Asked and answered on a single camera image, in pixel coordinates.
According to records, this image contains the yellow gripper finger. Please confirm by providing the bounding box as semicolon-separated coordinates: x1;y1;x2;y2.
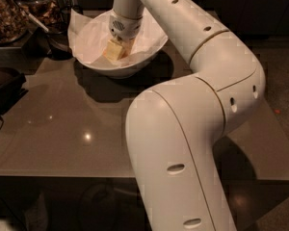
103;38;132;61

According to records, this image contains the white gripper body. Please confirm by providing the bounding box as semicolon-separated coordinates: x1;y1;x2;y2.
109;11;142;41

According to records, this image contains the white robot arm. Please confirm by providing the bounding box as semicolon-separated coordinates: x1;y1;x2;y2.
110;0;265;231

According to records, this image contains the white bowl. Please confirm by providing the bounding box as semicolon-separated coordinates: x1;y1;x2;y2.
67;8;169;80

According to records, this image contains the white paper liner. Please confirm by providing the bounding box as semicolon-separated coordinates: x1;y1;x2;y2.
67;8;169;67

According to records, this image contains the glass jar of snacks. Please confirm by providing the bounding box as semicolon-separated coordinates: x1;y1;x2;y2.
0;0;27;45

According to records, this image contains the dark tray at left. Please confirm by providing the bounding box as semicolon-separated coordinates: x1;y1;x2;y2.
0;67;26;115

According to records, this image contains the white scoop handle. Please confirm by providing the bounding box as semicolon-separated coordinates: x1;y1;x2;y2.
17;4;49;33

